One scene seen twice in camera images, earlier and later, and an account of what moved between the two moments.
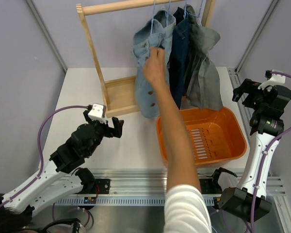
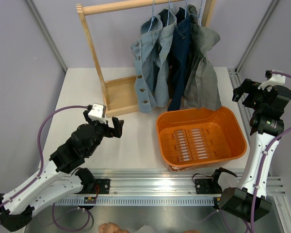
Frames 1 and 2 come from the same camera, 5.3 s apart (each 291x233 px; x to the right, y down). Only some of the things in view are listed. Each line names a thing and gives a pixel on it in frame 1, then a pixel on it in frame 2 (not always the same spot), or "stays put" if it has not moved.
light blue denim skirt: (163, 24) to (162, 55)
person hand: (154, 68) to (192, 231)
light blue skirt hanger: (168, 12) stays put
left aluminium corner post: (46, 34) stays put
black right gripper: (248, 86) stays put
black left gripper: (117, 132) stays put
